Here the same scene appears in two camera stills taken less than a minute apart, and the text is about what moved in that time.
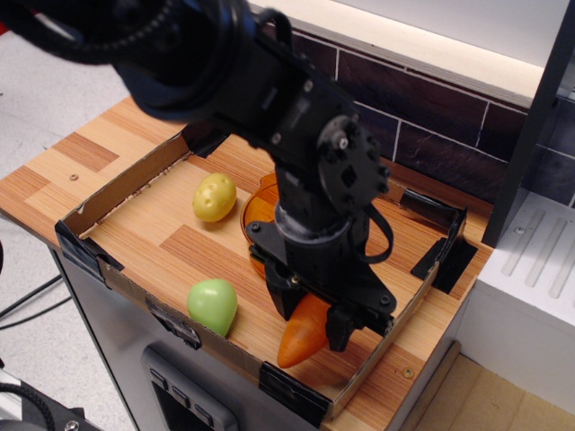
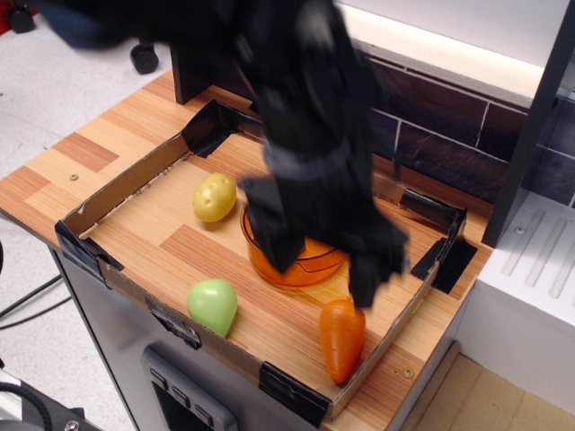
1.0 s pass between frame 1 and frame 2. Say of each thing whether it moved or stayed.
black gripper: moved
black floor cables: stayed
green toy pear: stayed
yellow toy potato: stayed
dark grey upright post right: stayed
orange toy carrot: moved
